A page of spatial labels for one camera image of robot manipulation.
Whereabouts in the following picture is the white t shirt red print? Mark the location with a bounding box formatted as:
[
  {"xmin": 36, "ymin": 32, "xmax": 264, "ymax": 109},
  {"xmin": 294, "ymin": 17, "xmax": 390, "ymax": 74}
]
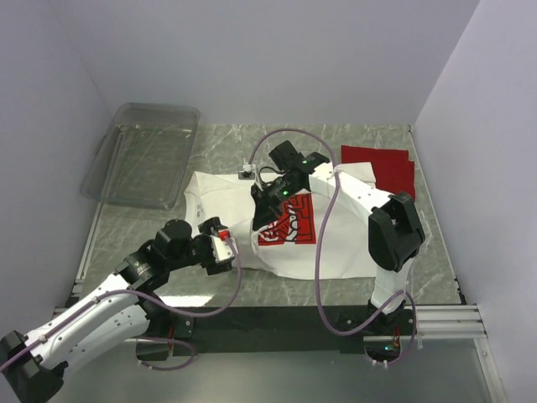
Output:
[{"xmin": 184, "ymin": 171, "xmax": 376, "ymax": 280}]

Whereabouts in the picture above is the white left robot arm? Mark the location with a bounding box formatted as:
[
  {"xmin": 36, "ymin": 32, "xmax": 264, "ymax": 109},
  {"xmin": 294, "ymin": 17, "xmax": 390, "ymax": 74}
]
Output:
[{"xmin": 1, "ymin": 217, "xmax": 240, "ymax": 402}]

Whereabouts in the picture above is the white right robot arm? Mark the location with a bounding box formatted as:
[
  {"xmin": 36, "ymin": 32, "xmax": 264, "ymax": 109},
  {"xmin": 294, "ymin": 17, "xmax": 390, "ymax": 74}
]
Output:
[{"xmin": 250, "ymin": 141, "xmax": 425, "ymax": 337}]

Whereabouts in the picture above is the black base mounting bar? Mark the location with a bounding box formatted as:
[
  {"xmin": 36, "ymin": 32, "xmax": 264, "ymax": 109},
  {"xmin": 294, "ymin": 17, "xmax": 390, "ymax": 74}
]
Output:
[{"xmin": 145, "ymin": 306, "xmax": 414, "ymax": 354}]

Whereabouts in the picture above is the clear plastic bin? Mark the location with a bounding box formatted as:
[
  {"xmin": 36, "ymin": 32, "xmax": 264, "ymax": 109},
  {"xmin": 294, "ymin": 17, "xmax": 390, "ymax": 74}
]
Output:
[{"xmin": 81, "ymin": 102, "xmax": 201, "ymax": 210}]

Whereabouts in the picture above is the folded red t shirt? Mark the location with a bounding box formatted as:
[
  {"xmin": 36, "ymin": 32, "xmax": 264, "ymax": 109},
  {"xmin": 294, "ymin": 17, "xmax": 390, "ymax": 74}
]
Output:
[{"xmin": 341, "ymin": 145, "xmax": 416, "ymax": 199}]

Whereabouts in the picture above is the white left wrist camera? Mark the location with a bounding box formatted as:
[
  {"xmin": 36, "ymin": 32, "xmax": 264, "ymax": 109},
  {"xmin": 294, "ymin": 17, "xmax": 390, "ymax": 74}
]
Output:
[{"xmin": 211, "ymin": 228, "xmax": 235, "ymax": 264}]

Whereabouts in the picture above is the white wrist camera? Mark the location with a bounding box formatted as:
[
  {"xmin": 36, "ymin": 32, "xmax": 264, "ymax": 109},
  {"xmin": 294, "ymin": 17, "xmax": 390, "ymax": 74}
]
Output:
[
  {"xmin": 237, "ymin": 162, "xmax": 266, "ymax": 191},
  {"xmin": 211, "ymin": 228, "xmax": 235, "ymax": 264}
]

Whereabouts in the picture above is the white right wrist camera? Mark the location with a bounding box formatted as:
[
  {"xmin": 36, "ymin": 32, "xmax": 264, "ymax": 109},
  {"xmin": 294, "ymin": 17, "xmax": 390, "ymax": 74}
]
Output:
[{"xmin": 237, "ymin": 162, "xmax": 266, "ymax": 191}]

